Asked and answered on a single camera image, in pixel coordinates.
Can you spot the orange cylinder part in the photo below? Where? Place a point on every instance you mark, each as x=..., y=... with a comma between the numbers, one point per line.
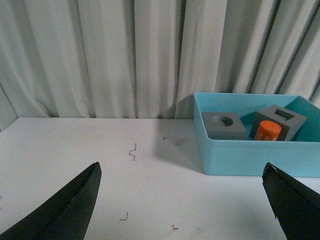
x=268, y=131

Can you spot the blue plastic box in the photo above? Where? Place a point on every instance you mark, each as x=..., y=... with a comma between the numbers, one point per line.
x=299, y=158

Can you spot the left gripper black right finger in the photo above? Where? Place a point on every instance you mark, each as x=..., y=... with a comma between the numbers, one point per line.
x=296, y=206

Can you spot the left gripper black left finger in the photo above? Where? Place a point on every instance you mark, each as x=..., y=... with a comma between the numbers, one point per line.
x=64, y=216

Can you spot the white pleated curtain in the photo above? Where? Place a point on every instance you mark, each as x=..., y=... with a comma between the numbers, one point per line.
x=146, y=58

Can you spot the gray block with round hole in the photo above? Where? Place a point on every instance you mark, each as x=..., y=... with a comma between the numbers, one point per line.
x=224, y=126

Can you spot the gray block with square hole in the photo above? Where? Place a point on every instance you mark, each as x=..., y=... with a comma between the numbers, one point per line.
x=289, y=121

